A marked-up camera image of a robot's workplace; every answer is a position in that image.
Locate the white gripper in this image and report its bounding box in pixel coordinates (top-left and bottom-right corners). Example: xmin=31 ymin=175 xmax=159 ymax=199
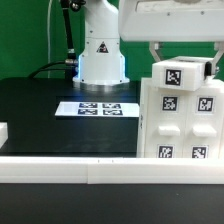
xmin=119 ymin=0 xmax=224 ymax=76

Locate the white cabinet top block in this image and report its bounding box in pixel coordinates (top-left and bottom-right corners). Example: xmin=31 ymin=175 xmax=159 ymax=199
xmin=152 ymin=56 xmax=212 ymax=91

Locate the white cabinet body box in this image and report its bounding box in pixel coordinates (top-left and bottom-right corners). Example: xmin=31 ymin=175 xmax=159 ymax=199
xmin=137 ymin=78 xmax=224 ymax=159

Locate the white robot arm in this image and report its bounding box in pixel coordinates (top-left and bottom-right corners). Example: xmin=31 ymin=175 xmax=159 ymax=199
xmin=62 ymin=0 xmax=224 ymax=87

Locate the white base marker plate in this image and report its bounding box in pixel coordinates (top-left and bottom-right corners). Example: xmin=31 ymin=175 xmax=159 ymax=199
xmin=55 ymin=102 xmax=139 ymax=118

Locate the black cable hose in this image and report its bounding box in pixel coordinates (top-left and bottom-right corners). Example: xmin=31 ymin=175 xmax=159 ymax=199
xmin=27 ymin=0 xmax=87 ymax=80

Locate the white thin cable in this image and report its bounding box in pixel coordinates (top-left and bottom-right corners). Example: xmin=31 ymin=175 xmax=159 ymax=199
xmin=46 ymin=0 xmax=54 ymax=79

